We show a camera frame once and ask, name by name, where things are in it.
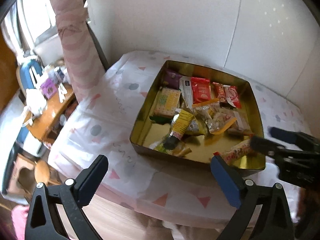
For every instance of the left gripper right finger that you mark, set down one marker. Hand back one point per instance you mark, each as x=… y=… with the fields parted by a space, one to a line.
x=274 y=220

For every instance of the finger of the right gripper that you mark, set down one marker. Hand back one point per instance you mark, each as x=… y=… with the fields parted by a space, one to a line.
x=267 y=147
x=289 y=137

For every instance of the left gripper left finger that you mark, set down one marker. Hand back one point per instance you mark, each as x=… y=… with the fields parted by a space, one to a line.
x=44 y=221

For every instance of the white red wafer bar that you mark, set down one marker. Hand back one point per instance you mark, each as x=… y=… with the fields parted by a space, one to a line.
x=236 y=152

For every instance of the clear orange-edged snack packet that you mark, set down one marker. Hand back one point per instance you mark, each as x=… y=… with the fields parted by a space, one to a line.
x=209 y=112

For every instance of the small red white candy packet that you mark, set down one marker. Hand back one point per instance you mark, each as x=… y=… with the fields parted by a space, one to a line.
x=232 y=96

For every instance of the red chocolate bar packet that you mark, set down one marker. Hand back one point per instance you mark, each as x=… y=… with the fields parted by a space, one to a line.
x=219 y=92

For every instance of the large red snack packet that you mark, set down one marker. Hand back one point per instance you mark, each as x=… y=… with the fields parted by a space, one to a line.
x=201 y=89

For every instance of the yellow green snack bag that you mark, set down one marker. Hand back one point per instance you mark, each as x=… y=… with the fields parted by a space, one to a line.
x=182 y=124

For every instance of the white milk powder stick pack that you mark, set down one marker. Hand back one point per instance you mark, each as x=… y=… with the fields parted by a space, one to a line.
x=186 y=90

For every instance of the green Weidan cracker packet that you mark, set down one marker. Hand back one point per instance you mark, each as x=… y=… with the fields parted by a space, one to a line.
x=167 y=102

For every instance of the clear brown pastry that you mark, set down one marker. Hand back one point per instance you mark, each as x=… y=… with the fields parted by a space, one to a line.
x=241 y=126

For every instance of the gold metal tin box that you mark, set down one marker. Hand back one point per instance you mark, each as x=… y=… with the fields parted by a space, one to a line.
x=192 y=112

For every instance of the wooden side table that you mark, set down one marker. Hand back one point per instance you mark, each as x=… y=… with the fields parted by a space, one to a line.
x=43 y=126

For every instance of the patterned white tablecloth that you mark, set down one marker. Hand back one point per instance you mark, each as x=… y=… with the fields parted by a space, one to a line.
x=102 y=124

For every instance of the purple snack packet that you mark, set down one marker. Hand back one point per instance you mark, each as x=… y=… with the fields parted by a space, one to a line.
x=171 y=79

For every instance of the purple box on table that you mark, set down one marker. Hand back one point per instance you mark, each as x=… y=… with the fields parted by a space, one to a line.
x=48 y=88

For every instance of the blue chair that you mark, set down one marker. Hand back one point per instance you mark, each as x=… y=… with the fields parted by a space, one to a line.
x=28 y=73

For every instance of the pink striped curtain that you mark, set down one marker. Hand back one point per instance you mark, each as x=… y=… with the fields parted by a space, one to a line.
x=81 y=57

